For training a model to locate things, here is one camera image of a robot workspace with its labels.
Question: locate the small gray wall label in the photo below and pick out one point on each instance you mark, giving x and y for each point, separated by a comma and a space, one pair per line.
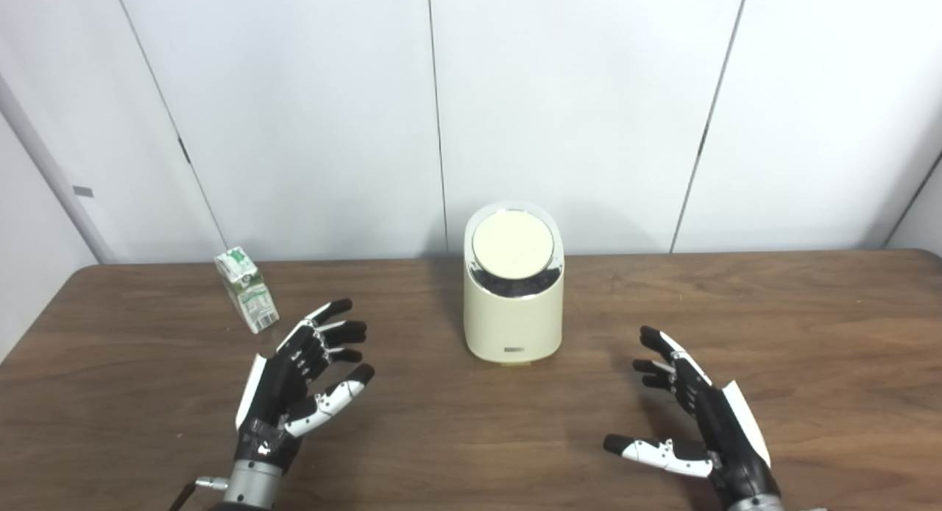
83, 191

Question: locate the cream round bin lid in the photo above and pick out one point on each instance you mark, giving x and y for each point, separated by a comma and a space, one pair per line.
513, 244

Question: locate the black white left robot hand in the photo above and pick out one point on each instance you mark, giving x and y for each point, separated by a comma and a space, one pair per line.
272, 393

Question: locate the cream-colored bin body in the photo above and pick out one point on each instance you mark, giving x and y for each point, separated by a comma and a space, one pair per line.
513, 323

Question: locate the green white milk carton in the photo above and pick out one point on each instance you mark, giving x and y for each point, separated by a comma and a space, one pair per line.
250, 294

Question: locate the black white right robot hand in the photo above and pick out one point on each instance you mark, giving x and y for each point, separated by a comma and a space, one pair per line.
728, 437

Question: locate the white wall corner post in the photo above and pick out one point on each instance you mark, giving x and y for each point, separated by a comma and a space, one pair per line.
51, 176

